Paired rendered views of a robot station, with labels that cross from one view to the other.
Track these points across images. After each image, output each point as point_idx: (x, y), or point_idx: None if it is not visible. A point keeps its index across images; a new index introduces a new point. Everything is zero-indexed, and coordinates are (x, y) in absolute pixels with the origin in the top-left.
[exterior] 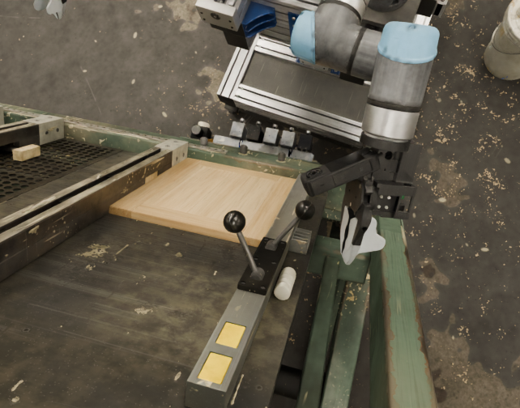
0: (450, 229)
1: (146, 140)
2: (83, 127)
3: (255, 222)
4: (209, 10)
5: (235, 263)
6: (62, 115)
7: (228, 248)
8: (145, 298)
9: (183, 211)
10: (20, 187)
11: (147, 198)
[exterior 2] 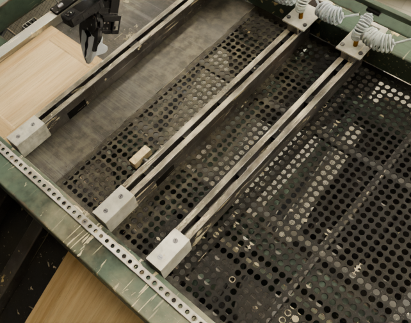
0: None
1: (33, 165)
2: (78, 204)
3: (41, 41)
4: None
5: None
6: (84, 257)
7: (70, 31)
8: (122, 6)
9: (72, 57)
10: (153, 105)
11: (85, 72)
